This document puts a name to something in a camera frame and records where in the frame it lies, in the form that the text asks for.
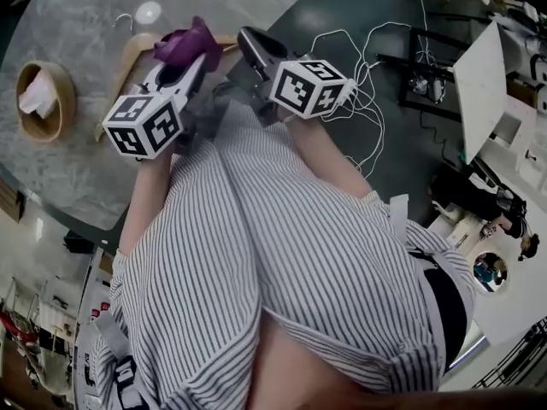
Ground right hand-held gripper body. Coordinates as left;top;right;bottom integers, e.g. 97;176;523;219
251;51;358;120

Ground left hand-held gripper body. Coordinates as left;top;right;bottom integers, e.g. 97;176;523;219
102;85;202;161

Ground purple cloth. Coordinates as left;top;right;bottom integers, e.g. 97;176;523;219
153;15;223;74

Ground person's left forearm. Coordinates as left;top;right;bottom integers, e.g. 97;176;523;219
119;154;177;255

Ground person's right forearm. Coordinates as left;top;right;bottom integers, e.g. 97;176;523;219
284;115;373;198

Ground white metal shelf rack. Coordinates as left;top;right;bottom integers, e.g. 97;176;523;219
70;245;115;410

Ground white power strip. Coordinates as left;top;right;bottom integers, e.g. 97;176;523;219
426;79;445;104
337;78;359;107

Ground round wooden bowl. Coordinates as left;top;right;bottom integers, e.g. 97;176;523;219
15;60;78;144

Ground grey marble table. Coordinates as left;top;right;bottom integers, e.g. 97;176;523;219
0;0;326;232

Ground white crumpled paper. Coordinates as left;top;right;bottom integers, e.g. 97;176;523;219
17;68;59;119

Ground striped shirt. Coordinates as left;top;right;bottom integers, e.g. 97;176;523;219
91;100;478;410

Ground tangled white cables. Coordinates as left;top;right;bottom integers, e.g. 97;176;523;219
309;0;428;179

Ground white desk with black frame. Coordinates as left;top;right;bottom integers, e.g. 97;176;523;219
375;19;514;166

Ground grey harness strap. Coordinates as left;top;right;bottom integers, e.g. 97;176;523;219
93;312;149;410

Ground black waist strap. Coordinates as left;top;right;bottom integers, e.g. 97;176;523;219
421;266;469;373

